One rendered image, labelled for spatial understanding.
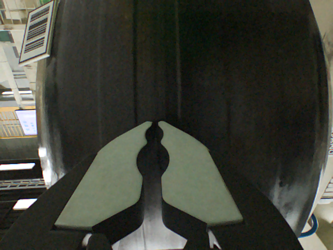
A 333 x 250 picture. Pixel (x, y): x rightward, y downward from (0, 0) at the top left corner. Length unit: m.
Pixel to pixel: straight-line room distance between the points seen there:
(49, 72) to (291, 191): 0.23
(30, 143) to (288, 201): 13.19
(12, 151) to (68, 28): 14.03
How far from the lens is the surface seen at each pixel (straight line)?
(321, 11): 0.46
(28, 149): 13.52
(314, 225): 0.71
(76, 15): 0.19
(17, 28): 0.87
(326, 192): 0.66
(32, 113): 4.33
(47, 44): 0.20
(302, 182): 0.20
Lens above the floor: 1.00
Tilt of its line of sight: 28 degrees up
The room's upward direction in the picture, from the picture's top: 179 degrees clockwise
